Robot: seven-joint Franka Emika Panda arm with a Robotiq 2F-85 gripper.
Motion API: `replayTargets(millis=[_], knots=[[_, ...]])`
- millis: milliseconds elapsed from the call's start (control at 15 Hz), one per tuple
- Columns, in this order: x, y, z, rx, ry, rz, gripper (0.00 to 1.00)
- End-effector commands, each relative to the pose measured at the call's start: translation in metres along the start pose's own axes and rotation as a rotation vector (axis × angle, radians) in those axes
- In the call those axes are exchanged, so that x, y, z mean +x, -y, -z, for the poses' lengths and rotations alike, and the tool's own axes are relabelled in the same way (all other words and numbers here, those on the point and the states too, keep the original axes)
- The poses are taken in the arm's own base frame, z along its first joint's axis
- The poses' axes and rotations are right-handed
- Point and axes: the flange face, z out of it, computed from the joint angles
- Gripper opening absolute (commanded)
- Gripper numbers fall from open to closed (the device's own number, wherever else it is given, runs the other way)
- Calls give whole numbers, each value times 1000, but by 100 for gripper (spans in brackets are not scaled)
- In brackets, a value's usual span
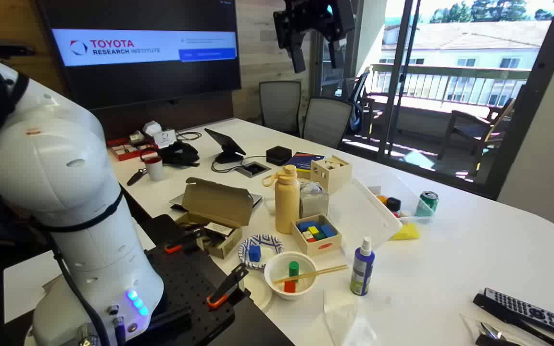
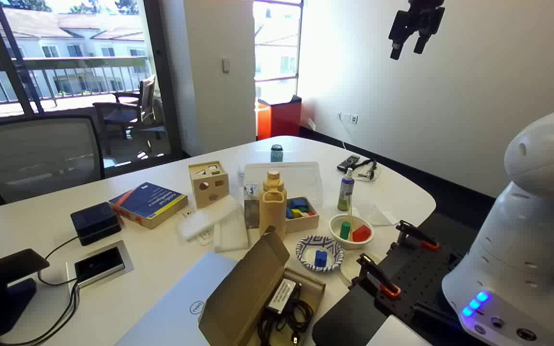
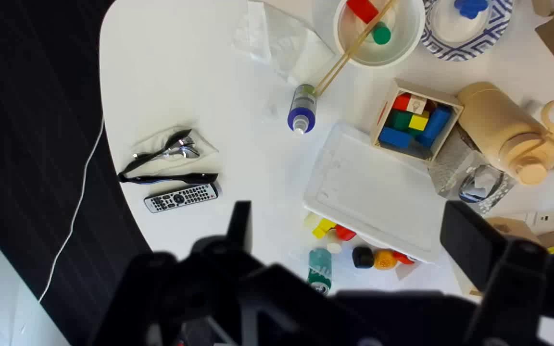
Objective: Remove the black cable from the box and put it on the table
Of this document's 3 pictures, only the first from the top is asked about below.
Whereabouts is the blue spray bottle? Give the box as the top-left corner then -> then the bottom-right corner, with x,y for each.
347,236 -> 376,297

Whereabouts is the wooden shape sorter box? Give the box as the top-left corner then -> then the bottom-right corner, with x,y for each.
307,153 -> 353,195

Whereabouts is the thin grey cable loop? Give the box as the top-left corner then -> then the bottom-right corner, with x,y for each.
174,128 -> 203,143

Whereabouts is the clear plastic bag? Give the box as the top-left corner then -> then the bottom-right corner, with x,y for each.
318,289 -> 382,346

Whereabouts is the small black box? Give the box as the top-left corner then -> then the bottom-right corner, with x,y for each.
263,143 -> 293,166

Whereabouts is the white charger block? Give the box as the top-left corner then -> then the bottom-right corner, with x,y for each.
142,118 -> 180,151

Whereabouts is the clear plastic bin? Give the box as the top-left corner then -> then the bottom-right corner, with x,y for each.
326,176 -> 434,253

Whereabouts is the black tablet on stand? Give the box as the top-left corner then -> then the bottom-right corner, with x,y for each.
201,126 -> 247,164

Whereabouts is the open brown cardboard box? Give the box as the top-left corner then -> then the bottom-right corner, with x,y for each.
174,176 -> 263,259

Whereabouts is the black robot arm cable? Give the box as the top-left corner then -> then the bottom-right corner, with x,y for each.
0,45 -> 111,346

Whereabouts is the clear plastic container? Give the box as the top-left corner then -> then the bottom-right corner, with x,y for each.
297,178 -> 330,220

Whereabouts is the black orange clamp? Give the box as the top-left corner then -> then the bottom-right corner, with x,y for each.
203,261 -> 251,310
163,228 -> 205,257

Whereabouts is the white bowl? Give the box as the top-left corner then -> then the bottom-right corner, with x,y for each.
261,249 -> 318,301

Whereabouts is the tan yellow water bottle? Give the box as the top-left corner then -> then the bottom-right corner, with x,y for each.
272,162 -> 301,236

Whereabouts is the blue yellow textbook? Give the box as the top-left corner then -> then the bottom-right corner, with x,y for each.
288,149 -> 324,172

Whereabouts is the black cable with adapter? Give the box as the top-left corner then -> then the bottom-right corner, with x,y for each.
199,222 -> 230,249

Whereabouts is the yellow sponge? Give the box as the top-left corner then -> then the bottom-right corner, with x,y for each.
388,220 -> 422,243

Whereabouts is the black smartphone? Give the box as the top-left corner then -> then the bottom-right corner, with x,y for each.
232,157 -> 270,180

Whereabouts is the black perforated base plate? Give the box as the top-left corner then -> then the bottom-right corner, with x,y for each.
120,212 -> 295,346

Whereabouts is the black marker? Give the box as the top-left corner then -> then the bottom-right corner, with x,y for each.
124,164 -> 149,187

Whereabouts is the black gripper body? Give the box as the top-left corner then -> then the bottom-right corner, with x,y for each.
270,0 -> 357,47

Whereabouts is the outdoor patio chair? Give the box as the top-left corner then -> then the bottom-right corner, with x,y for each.
434,95 -> 517,178

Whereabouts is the large wall monitor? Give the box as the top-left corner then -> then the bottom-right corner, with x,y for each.
34,0 -> 243,111

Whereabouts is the white cup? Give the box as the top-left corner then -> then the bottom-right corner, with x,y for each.
138,149 -> 167,182

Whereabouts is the green drink can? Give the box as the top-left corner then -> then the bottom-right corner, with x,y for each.
413,187 -> 440,220

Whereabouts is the black pouch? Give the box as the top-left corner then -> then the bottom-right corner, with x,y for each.
157,137 -> 201,170

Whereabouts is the red tray box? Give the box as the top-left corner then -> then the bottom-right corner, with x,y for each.
105,130 -> 161,162

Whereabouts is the black camera on stand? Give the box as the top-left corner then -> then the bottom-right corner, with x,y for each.
0,39 -> 36,61

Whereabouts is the wooden box of coloured blocks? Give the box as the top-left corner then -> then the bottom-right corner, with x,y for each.
290,212 -> 343,257

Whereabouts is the wooden stick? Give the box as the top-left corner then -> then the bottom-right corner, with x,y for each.
270,262 -> 349,287

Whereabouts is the blue white patterned plate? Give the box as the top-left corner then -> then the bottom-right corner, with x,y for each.
236,232 -> 284,270

